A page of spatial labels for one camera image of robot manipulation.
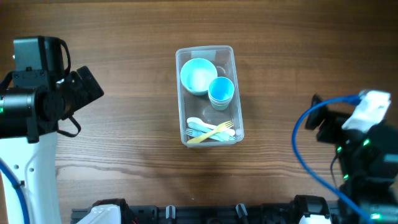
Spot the yellow plastic fork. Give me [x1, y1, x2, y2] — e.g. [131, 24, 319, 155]
[187, 121, 234, 144]

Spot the green plastic fork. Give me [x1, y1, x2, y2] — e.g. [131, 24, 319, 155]
[187, 121, 236, 141]

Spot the green plastic cup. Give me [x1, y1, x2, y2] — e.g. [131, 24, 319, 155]
[212, 104, 229, 111]

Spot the blue plastic cup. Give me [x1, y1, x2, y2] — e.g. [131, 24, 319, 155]
[208, 77, 235, 103]

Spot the white plastic spoon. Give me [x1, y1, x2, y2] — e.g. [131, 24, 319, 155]
[187, 117, 236, 136]

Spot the blue plastic bowl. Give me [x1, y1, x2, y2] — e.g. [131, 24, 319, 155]
[180, 58, 218, 91]

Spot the light blue plastic fork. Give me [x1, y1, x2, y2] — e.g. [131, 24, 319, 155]
[185, 128, 235, 141]

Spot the pink plastic cup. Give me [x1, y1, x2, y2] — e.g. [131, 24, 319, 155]
[210, 99, 230, 105]

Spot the green plastic bowl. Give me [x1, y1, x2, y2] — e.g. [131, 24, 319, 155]
[186, 89, 208, 96]

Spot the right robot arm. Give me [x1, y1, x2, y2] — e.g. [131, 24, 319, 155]
[291, 91, 397, 223]

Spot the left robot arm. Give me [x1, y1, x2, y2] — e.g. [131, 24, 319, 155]
[1, 66, 104, 223]

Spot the clear plastic container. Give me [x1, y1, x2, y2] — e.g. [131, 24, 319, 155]
[175, 45, 244, 147]

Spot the left blue cable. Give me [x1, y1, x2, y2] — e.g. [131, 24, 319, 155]
[0, 158, 31, 224]

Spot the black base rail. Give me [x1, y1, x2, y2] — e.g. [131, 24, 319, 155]
[70, 203, 340, 224]

